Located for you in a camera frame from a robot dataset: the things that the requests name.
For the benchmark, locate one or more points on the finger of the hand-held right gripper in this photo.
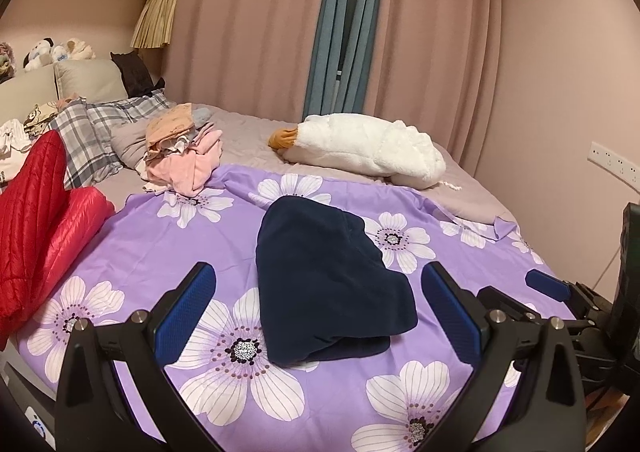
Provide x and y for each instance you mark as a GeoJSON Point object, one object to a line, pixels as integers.
{"type": "Point", "coordinates": [547, 282]}
{"type": "Point", "coordinates": [510, 302]}

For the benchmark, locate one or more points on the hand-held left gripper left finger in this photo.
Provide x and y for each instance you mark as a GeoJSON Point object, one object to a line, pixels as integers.
{"type": "Point", "coordinates": [185, 312]}

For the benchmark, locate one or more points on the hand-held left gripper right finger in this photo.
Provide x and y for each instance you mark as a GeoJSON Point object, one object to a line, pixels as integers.
{"type": "Point", "coordinates": [450, 312]}

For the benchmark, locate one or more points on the navy fleece jacket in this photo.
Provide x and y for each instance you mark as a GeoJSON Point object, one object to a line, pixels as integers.
{"type": "Point", "coordinates": [325, 282]}

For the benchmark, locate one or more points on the pile of pink clothes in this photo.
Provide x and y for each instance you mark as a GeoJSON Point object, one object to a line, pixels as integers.
{"type": "Point", "coordinates": [190, 170]}

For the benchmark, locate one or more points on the white crumpled clothes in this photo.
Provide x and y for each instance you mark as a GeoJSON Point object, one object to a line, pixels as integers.
{"type": "Point", "coordinates": [12, 147]}

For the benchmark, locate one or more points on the purple floral bed sheet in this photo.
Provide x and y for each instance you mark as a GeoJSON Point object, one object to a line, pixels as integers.
{"type": "Point", "coordinates": [150, 242]}

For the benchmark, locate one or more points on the plain grey pillow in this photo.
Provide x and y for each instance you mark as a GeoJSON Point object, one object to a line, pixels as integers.
{"type": "Point", "coordinates": [127, 147]}

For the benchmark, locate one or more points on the red down jacket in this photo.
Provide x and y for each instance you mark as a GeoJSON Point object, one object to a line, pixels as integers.
{"type": "Point", "coordinates": [35, 212]}

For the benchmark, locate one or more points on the white goose plush toy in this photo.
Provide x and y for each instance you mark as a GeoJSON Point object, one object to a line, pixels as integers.
{"type": "Point", "coordinates": [370, 147]}

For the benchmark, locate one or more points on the small white round device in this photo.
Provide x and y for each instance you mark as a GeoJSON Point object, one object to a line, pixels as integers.
{"type": "Point", "coordinates": [39, 424]}

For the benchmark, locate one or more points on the orange patterned garment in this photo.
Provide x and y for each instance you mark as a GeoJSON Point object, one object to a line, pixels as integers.
{"type": "Point", "coordinates": [170, 125]}

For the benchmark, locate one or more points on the small grey cloth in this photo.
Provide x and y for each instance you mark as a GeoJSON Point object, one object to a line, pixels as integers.
{"type": "Point", "coordinates": [201, 116]}

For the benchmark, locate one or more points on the grey plaid pillow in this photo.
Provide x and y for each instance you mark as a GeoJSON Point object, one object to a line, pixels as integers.
{"type": "Point", "coordinates": [85, 142]}

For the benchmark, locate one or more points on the cream patterned cloth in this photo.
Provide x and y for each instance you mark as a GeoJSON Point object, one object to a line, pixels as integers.
{"type": "Point", "coordinates": [42, 117]}

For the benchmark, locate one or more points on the black cloth on headboard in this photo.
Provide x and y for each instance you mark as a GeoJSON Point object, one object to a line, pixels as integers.
{"type": "Point", "coordinates": [135, 75]}

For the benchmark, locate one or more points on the beige headboard cushion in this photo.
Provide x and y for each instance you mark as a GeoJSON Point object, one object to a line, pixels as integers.
{"type": "Point", "coordinates": [90, 80]}
{"type": "Point", "coordinates": [25, 95]}

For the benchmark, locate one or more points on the pink curtain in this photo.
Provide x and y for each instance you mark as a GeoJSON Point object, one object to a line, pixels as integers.
{"type": "Point", "coordinates": [435, 57]}
{"type": "Point", "coordinates": [250, 32]}

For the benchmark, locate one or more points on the blue curtain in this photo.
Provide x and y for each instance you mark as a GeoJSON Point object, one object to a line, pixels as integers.
{"type": "Point", "coordinates": [325, 57]}

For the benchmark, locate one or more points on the beige plush toy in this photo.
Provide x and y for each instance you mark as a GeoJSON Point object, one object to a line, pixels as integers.
{"type": "Point", "coordinates": [80, 48]}

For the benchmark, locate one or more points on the white and blue plush toy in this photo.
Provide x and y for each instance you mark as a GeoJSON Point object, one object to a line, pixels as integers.
{"type": "Point", "coordinates": [60, 52]}

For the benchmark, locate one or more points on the yellow pleated skirt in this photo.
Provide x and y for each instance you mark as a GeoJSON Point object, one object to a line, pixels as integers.
{"type": "Point", "coordinates": [155, 20]}

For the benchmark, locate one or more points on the black and white plush toy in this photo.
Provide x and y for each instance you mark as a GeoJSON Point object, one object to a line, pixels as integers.
{"type": "Point", "coordinates": [37, 55]}

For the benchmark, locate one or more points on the white wall socket strip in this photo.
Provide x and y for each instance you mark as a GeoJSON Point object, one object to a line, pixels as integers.
{"type": "Point", "coordinates": [612, 161]}

